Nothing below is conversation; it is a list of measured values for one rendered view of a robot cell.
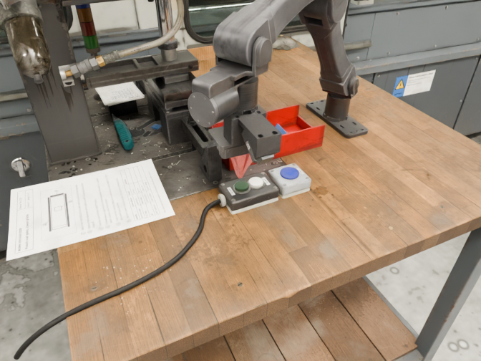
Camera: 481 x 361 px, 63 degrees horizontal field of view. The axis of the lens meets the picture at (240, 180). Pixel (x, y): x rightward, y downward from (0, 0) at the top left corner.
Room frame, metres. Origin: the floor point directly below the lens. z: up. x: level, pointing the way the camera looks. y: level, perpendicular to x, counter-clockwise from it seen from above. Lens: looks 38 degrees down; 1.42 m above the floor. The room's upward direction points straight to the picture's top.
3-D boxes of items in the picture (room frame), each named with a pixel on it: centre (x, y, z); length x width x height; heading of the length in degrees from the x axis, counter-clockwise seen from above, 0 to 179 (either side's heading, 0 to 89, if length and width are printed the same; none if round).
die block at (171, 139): (0.93, 0.17, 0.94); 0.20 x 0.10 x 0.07; 25
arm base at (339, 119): (0.95, -0.26, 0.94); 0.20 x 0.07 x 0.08; 25
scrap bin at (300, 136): (0.82, -0.06, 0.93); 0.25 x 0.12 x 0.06; 115
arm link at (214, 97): (0.58, 0.02, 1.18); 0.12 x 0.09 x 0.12; 143
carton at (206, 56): (1.28, 0.11, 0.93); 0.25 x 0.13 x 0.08; 115
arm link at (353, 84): (0.94, -0.26, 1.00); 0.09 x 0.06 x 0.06; 53
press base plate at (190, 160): (0.92, 0.25, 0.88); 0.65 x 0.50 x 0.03; 25
